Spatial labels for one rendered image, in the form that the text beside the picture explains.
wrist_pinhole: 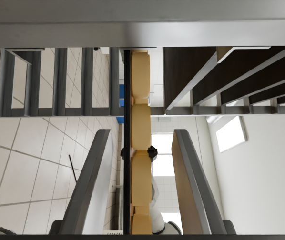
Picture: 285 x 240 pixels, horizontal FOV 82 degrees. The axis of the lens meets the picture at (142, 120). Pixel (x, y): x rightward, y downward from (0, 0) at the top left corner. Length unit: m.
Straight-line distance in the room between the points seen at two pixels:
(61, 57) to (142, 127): 0.55
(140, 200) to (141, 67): 0.13
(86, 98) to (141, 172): 0.46
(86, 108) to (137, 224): 0.45
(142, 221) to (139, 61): 0.16
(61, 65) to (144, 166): 0.55
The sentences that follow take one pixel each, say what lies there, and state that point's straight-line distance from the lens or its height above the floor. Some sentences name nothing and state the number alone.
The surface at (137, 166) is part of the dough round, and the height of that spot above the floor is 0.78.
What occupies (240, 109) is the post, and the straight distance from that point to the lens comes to 0.64.
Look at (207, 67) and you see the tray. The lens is 0.23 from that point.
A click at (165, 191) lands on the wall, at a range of 5.21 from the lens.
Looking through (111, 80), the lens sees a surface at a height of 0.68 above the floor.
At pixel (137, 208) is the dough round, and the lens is 0.23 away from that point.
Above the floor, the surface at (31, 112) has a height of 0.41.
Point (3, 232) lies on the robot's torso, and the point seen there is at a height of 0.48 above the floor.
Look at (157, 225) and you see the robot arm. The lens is 0.79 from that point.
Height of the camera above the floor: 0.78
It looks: level
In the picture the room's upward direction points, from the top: 89 degrees clockwise
